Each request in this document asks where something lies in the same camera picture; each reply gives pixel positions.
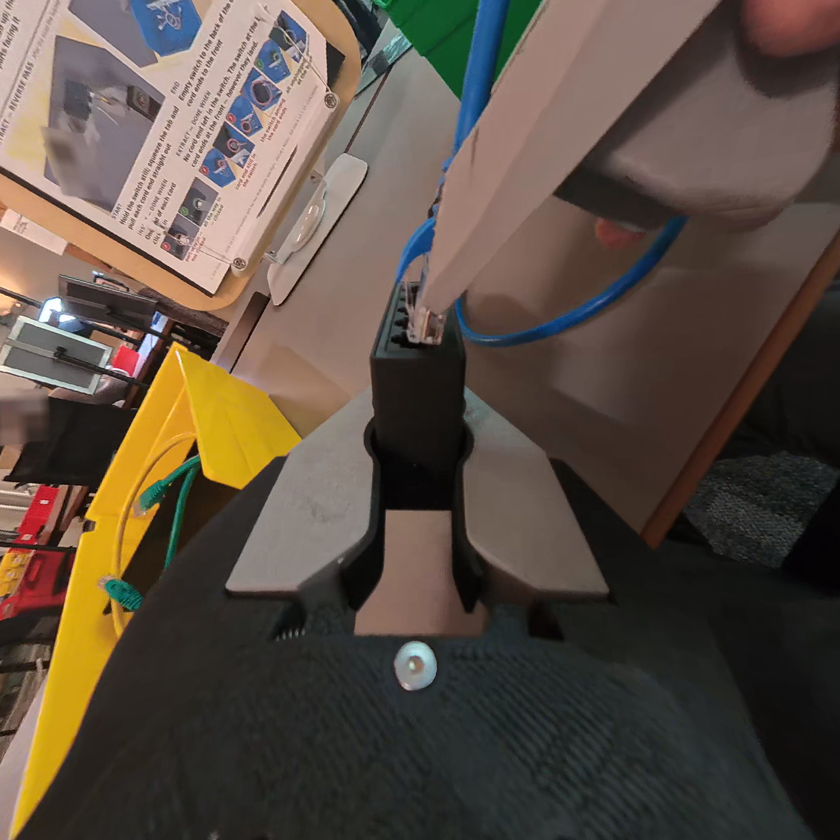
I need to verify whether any yellow plastic bin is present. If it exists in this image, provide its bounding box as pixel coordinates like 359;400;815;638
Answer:
10;341;303;840

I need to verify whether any person's right hand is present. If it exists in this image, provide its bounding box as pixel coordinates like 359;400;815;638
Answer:
594;0;840;250

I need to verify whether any black mesh office chair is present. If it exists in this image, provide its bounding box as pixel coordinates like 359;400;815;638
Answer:
7;397;135;490

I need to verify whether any black network switch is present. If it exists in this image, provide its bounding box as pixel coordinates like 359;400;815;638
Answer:
369;281;468;511

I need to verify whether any green plastic bin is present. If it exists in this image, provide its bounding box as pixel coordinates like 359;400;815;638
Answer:
373;0;546;101

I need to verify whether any yellow ethernet cable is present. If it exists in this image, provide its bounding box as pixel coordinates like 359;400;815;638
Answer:
110;432;198;639

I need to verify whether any green ethernet cable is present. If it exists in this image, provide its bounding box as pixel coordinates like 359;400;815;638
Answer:
97;454;202;613

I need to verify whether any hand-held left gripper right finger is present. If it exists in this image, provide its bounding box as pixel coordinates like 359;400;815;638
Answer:
451;386;610;616

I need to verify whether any blue ethernet cable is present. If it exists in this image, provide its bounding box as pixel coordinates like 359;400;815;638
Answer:
400;0;689;347

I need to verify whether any instruction sheet on wooden stand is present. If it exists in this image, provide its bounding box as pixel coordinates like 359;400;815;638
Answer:
0;0;363;313

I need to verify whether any black light panel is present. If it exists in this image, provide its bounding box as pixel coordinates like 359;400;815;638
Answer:
58;274;160;330

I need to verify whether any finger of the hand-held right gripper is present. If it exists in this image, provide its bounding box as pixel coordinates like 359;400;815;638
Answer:
419;0;840;320

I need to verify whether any silver framed light panel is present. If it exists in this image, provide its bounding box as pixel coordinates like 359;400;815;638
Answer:
0;315;114;396

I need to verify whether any white stand base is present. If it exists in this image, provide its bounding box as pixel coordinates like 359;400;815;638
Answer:
266;154;368;307

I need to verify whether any person's black clothing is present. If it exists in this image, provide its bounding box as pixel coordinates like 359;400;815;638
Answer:
656;282;840;840

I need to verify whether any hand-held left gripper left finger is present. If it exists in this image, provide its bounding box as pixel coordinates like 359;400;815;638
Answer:
224;387;384;613

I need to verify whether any red plastic bin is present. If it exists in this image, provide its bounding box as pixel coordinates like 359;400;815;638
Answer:
0;484;74;621

